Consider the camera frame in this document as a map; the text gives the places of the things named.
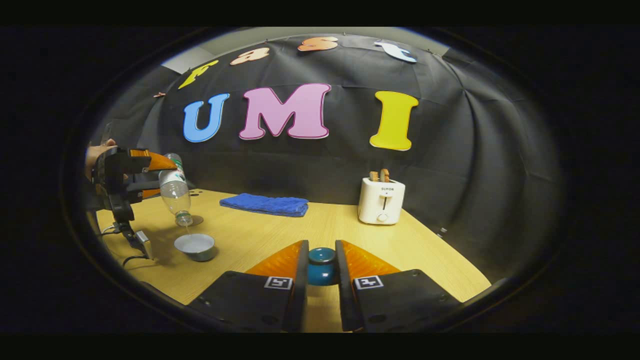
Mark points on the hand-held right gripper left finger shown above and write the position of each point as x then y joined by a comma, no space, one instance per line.
300,280

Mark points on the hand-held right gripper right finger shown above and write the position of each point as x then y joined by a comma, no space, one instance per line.
344,280

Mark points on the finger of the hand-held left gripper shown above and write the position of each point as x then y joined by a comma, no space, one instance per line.
155,160
145,192

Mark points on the teal teacup lid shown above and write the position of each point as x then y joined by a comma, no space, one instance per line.
321,267

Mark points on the clear plastic water bottle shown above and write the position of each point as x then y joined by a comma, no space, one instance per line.
175,192

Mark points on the round brown coaster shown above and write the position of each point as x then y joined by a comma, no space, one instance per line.
198,220

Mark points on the white teacup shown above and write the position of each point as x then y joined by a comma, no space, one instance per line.
195,245

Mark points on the blue folded towel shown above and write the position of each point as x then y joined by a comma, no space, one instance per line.
265,205

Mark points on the white toaster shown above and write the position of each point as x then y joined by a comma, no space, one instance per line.
380,202

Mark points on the toast slice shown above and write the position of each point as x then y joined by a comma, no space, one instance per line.
384,175
374,176

